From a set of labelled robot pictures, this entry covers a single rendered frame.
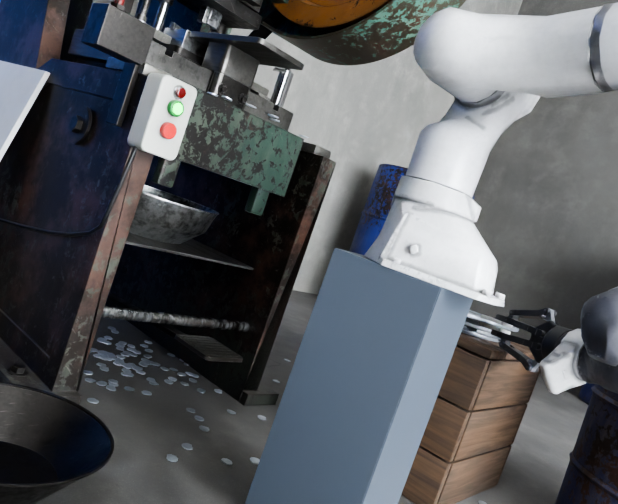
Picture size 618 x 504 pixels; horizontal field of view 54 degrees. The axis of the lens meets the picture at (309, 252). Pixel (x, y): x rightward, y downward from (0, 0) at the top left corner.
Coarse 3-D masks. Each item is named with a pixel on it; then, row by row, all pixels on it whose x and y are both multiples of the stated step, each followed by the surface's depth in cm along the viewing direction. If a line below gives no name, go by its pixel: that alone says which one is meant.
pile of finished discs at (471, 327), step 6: (468, 318) 142; (468, 324) 131; (474, 324) 131; (462, 330) 131; (468, 330) 138; (474, 330) 134; (480, 330) 132; (486, 330) 132; (480, 336) 132; (486, 336) 133; (492, 336) 134
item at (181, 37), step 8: (168, 32) 140; (176, 32) 138; (184, 32) 136; (176, 40) 138; (184, 40) 136; (192, 40) 137; (184, 48) 136; (192, 48) 138; (200, 48) 139; (200, 56) 140
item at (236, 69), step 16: (192, 32) 135; (208, 48) 133; (224, 48) 130; (240, 48) 130; (256, 48) 125; (272, 48) 122; (208, 64) 132; (224, 64) 130; (240, 64) 132; (256, 64) 136; (272, 64) 135; (288, 64) 129; (224, 80) 131; (240, 80) 134; (240, 96) 135
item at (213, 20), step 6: (204, 6) 142; (204, 12) 141; (210, 12) 141; (216, 12) 142; (198, 18) 142; (204, 18) 141; (210, 18) 142; (216, 18) 143; (210, 24) 142; (216, 24) 143
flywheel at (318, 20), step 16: (304, 0) 175; (320, 0) 173; (336, 0) 169; (352, 0) 160; (368, 0) 157; (384, 0) 153; (288, 16) 176; (304, 16) 171; (320, 16) 167; (336, 16) 163; (352, 16) 159; (368, 16) 157; (320, 32) 170
